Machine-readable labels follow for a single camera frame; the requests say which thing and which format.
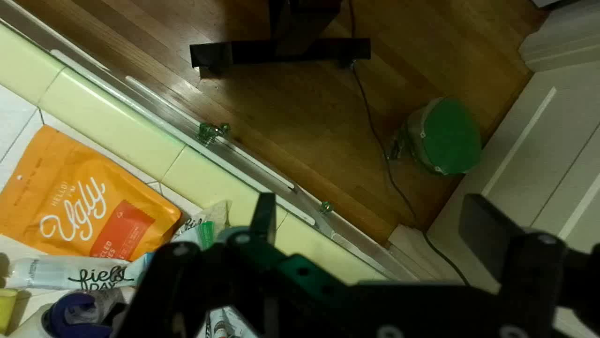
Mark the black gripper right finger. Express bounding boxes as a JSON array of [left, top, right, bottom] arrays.
[[458, 193, 600, 338]]

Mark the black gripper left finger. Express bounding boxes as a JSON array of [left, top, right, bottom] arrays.
[[115, 191, 280, 338]]

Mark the white green tube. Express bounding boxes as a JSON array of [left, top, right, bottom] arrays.
[[175, 199, 233, 251]]

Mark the purple cloth item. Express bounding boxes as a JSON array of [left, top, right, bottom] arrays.
[[42, 289, 125, 338]]

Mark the white lettered tube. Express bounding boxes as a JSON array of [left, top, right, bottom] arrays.
[[6, 251, 149, 293]]

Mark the white panelled door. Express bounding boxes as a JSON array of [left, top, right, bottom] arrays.
[[430, 0, 600, 338]]

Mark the orange snack bag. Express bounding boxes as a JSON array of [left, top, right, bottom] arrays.
[[0, 124, 185, 261]]

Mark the metal counter edge trim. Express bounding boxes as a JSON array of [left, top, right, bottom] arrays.
[[0, 11, 415, 283]]

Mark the green lined trash bin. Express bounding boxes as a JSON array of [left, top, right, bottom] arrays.
[[391, 95, 485, 176]]

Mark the small yellow cup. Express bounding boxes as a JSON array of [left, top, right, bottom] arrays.
[[0, 287, 20, 334]]

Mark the black stand base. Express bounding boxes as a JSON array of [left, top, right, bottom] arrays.
[[190, 0, 374, 80]]

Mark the thin black floor cable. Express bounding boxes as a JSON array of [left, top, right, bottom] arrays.
[[346, 0, 473, 287]]

